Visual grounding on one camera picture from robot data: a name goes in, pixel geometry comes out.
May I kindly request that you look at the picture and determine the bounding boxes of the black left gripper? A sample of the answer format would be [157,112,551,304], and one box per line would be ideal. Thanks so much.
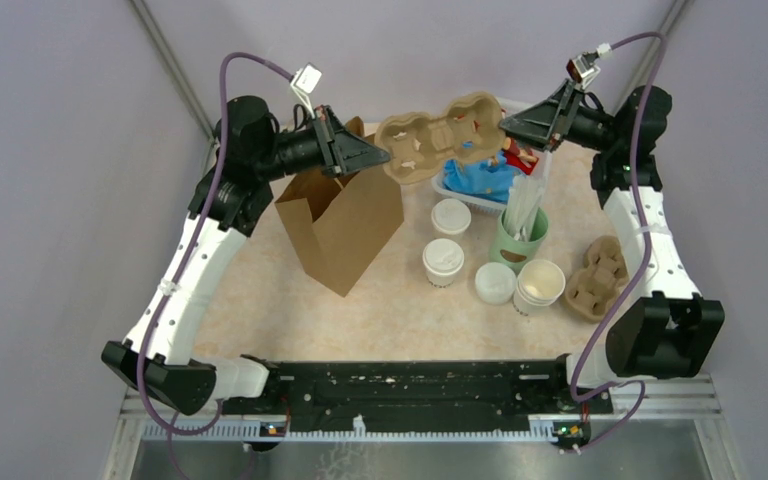
[255,104,390,181]

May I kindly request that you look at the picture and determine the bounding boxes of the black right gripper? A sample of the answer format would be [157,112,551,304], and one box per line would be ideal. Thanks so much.
[497,80,621,153]

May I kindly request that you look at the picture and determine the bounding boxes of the white cup lid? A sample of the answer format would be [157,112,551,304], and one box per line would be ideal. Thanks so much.
[422,238,465,275]
[431,198,472,231]

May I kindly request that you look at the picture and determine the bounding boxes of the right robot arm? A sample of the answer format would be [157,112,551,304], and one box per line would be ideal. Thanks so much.
[499,80,725,412]

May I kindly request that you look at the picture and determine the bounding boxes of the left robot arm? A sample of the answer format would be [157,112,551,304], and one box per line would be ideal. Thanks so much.
[101,95,391,415]

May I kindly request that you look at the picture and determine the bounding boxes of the red snack packet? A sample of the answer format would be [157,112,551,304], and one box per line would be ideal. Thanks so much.
[502,137,539,175]

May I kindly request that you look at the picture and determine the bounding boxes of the blue snack packet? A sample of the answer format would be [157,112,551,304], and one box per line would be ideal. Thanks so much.
[442,155,524,203]

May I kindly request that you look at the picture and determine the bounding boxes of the white plastic basket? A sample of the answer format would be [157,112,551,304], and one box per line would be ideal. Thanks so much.
[430,97,554,215]

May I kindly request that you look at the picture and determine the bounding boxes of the green straw holder cup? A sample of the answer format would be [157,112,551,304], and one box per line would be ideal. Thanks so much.
[488,208,550,274]

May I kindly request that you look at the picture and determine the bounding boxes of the stack of paper cups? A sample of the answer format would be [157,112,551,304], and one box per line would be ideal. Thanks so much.
[512,259,566,316]

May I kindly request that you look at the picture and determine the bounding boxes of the stack of white lids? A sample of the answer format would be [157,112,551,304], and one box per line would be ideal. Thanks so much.
[474,262,517,305]

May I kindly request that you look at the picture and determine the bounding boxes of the brown cardboard cup carrier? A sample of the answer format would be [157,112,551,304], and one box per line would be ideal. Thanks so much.
[561,235,630,323]

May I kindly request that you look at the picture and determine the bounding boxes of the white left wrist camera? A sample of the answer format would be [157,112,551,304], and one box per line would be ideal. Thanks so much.
[290,63,322,116]

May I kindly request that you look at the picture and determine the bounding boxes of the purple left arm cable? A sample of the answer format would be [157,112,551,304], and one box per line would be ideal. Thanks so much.
[135,51,296,480]

